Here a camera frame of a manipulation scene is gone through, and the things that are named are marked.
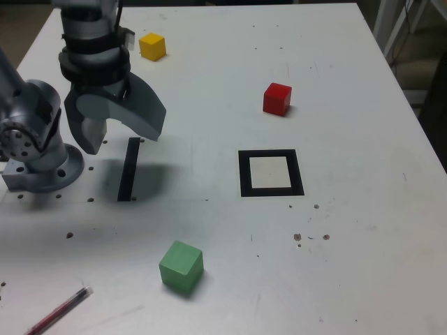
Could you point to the red pen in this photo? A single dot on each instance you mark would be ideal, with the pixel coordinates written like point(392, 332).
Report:
point(57, 310)

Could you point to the black tape square outline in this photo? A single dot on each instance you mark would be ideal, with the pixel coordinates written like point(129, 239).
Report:
point(244, 174)

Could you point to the black tape strip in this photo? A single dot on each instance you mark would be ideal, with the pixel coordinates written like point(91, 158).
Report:
point(128, 171)

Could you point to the red cube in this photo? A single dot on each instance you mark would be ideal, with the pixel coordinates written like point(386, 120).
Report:
point(276, 101)

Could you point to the white metal frame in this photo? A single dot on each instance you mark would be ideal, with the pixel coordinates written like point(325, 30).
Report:
point(381, 14)

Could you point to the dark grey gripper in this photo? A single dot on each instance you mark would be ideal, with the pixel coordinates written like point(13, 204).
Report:
point(101, 89)

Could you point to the yellow cube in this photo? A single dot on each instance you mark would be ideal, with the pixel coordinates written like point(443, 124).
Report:
point(152, 47)

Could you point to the green cube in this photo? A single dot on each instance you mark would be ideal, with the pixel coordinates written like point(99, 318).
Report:
point(179, 267)

